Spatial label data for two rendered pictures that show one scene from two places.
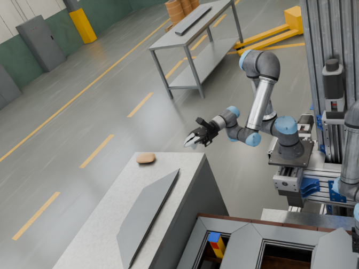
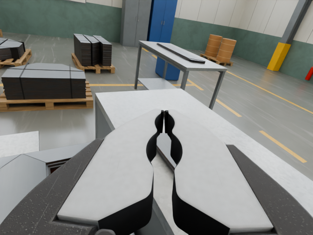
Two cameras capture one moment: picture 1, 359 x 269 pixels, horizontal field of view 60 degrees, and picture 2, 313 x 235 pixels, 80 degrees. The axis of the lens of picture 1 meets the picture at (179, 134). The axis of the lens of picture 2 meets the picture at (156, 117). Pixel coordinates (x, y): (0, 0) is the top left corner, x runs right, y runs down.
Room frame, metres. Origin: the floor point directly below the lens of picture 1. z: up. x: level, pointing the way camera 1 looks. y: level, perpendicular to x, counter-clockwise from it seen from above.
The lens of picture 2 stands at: (1.34, -0.11, 1.51)
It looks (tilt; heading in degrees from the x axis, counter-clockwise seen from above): 30 degrees down; 110
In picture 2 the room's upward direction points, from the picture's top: 11 degrees clockwise
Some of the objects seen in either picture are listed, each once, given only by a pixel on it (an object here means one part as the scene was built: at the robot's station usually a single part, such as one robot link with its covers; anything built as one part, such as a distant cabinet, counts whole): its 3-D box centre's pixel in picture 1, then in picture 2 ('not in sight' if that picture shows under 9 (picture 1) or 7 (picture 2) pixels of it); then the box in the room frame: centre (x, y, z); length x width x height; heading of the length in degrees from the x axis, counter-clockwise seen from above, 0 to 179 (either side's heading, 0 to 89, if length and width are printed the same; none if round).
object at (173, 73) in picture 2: not in sight; (168, 65); (-0.26, 4.55, 0.29); 0.61 x 0.43 x 0.57; 137
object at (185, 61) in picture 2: not in sight; (171, 79); (0.39, 2.95, 0.49); 1.60 x 0.70 x 0.99; 142
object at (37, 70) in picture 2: not in sight; (50, 84); (-1.17, 1.81, 0.23); 1.20 x 0.80 x 0.47; 47
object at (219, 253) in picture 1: (219, 247); not in sight; (1.17, 0.05, 0.78); 0.05 x 0.05 x 0.19; 53
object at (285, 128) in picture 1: (286, 129); not in sight; (1.41, -0.58, 1.20); 0.13 x 0.12 x 0.14; 22
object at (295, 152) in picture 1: (289, 145); not in sight; (1.40, -0.58, 1.09); 0.15 x 0.15 x 0.10
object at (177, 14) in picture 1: (184, 9); not in sight; (8.85, -1.48, 0.38); 1.20 x 0.80 x 0.77; 132
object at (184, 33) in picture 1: (201, 46); not in sight; (5.28, -0.96, 0.49); 1.80 x 0.70 x 0.99; 136
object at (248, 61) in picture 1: (262, 94); not in sight; (1.53, -0.53, 1.41); 0.15 x 0.12 x 0.55; 22
